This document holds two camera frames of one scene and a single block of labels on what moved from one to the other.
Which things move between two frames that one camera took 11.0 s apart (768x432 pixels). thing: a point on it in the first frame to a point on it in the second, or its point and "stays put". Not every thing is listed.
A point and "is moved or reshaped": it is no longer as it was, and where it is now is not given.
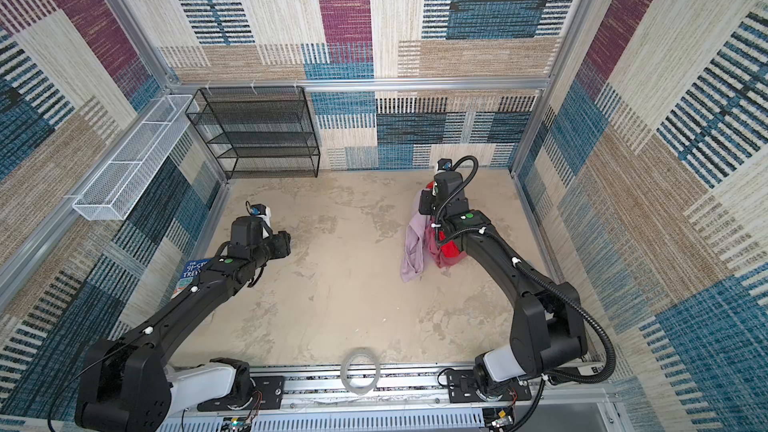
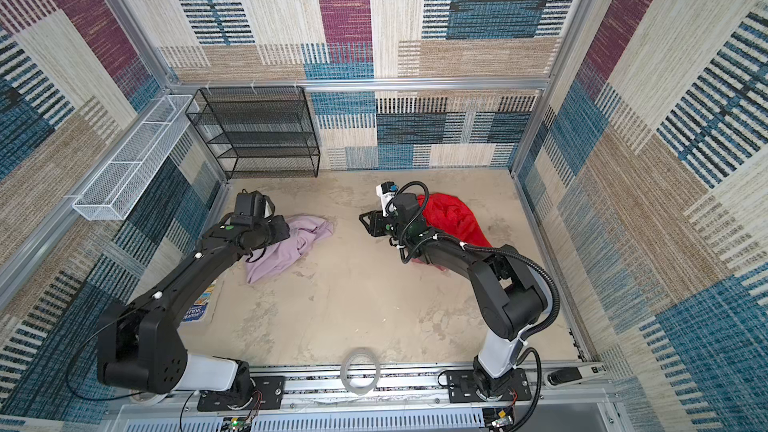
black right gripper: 425,208 to 376,217
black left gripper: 282,244 to 281,228
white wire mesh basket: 126,176 stays put
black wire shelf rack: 258,132 stays put
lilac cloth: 412,263 is moved or reshaped
